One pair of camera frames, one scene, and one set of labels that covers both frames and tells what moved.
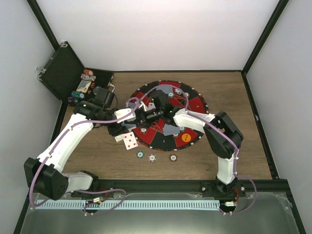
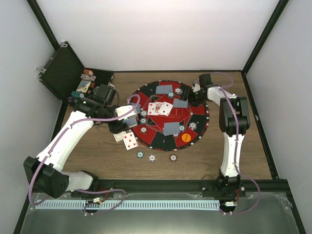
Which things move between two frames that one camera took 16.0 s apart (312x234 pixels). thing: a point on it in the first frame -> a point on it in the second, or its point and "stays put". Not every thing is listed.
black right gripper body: x=150 y=118 -> x=196 y=99
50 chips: x=171 y=94 stays put
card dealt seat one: x=170 y=129 stays put
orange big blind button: x=186 y=137 stays put
